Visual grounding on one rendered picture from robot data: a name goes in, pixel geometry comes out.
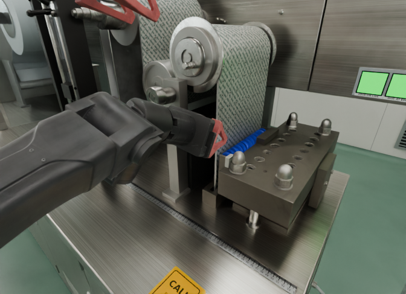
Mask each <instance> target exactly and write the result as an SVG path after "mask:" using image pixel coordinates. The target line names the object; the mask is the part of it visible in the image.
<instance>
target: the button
mask: <svg viewBox="0 0 406 294"><path fill-rule="evenodd" d="M148 294H206V291H205V290H204V289H203V288H202V287H201V286H200V285H199V284H197V283H196V282H195V281H193V280H192V279H191V278H190V277H189V276H188V275H186V274H185V273H184V272H183V271H182V270H181V269H179V268H178V267H177V266H175V267H174V268H173V269H172V270H171V271H170V272H169V273H168V274H167V275H166V276H165V277H164V278H163V279H162V280H161V281H160V282H159V283H158V284H157V285H156V286H155V287H154V288H153V289H152V290H151V291H150V292H149V293H148Z"/></svg>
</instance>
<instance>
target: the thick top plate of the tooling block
mask: <svg viewBox="0 0 406 294"><path fill-rule="evenodd" d="M286 122H287V121H285V122H284V123H283V124H281V125H280V126H278V127H277V128H278V129H279V134H278V135H277V136H275V137H274V138H273V139H272V140H270V141H269V142H268V143H267V144H265V145H260V144H257V143H256V144H254V145H253V146H252V147H250V148H249V149H248V150H246V151H245V152H243V154H244V155H245V162H246V173H244V174H233V173H231V172H230V171H229V168H227V167H224V168H222V169H221V170H219V174H218V191H217V193H218V194H220V195H222V196H224V197H226V198H228V199H230V200H232V201H234V202H236V203H238V204H240V205H242V206H244V207H246V208H248V209H250V210H252V211H254V212H256V213H258V214H260V215H262V216H264V217H266V218H268V219H270V220H272V221H274V222H276V223H278V224H280V225H282V226H284V227H286V228H288V227H289V226H290V224H291V222H292V220H293V219H294V217H295V215H296V214H297V212H298V210H299V209H300V207H301V205H302V204H303V202H304V201H305V198H306V197H307V195H308V194H309V192H310V190H311V188H312V187H313V185H314V181H315V177H316V174H317V170H318V167H319V166H320V164H321V163H322V161H323V159H324V158H325V156H326V155H327V153H328V152H331V153H333V152H334V150H335V146H336V144H337V140H338V136H339V134H340V133H339V132H337V131H333V130H331V131H330V132H331V135H329V136H324V135H320V134H318V133H317V131H318V129H319V127H315V126H310V125H306V124H301V123H298V124H297V125H298V127H296V128H291V127H287V126H286ZM283 164H288V165H289V166H290V167H291V168H292V176H293V181H292V185H293V186H292V189H291V190H288V191H283V190H280V189H278V188H276V187H275V186H274V185H273V180H274V178H275V175H276V174H277V171H278V169H279V167H280V166H281V165H283Z"/></svg>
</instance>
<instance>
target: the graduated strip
mask: <svg viewBox="0 0 406 294"><path fill-rule="evenodd" d="M125 185H126V186H127V187H129V188H130V189H132V190H134V191H135V192H136V193H138V194H139V195H141V196H143V197H144V198H146V199H147V200H149V201H150V202H152V203H153V204H155V205H156V206H158V207H159V208H161V209H162V210H164V211H165V212H167V213H168V214H170V215H171V216H173V217H174V218H176V219H177V220H179V221H180V222H182V223H183V224H185V225H186V226H188V227H189V228H191V229H192V230H194V231H195V232H197V233H198V234H200V235H201V236H203V237H204V238H206V239H207V240H209V241H210V242H212V243H213V244H215V245H216V246H218V247H219V248H221V249H222V250H224V251H225V252H227V253H228V254H230V255H231V256H233V257H234V258H236V259H237V260H239V261H240V262H242V263H243V264H245V265H246V266H248V267H249V268H251V269H252V270H254V271H255V272H257V273H258V274H260V275H261V276H263V277H264V278H266V279H267V280H269V281H270V282H272V283H273V284H275V285H276V286H278V287H279V288H281V289H282V290H284V291H285V292H287V293H288V294H296V293H297V290H298V286H296V285H295V284H294V283H292V282H290V281H289V280H287V279H286V278H284V277H282V276H281V275H279V274H278V273H276V272H274V271H273V270H271V269H270V268H268V267H266V266H265V265H264V264H262V263H260V262H259V261H257V260H255V259H254V258H253V257H251V256H249V255H248V254H246V253H244V252H243V251H241V250H240V249H238V248H237V247H235V246H233V245H232V244H230V243H229V242H227V241H225V240H224V239H222V238H220V237H219V236H218V235H216V234H214V233H213V232H211V231H209V230H208V229H207V228H205V227H203V226H202V225H200V224H198V223H197V222H195V221H194V220H192V219H191V218H189V217H187V216H186V215H184V214H183V213H181V212H179V211H178V210H177V209H174V208H173V207H172V206H170V205H168V204H167V203H165V202H163V201H162V200H161V199H159V198H157V197H156V196H154V195H153V194H151V193H149V192H148V191H146V190H145V189H143V188H141V187H140V186H138V185H137V184H135V183H133V182H131V183H129V184H125Z"/></svg>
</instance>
